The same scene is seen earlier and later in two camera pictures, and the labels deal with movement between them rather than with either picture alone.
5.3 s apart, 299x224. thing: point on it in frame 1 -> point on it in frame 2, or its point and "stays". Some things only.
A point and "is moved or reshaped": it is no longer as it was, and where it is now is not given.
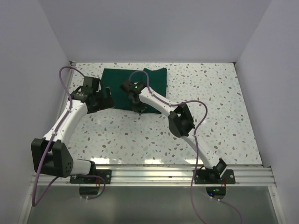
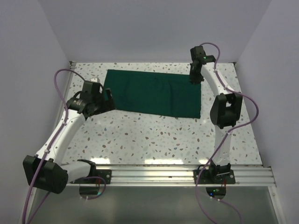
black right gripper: (137, 108) -> (193, 79)
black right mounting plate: (202, 177) stays
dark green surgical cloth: (154, 79) is moved or reshaped
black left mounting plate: (106, 174) stays
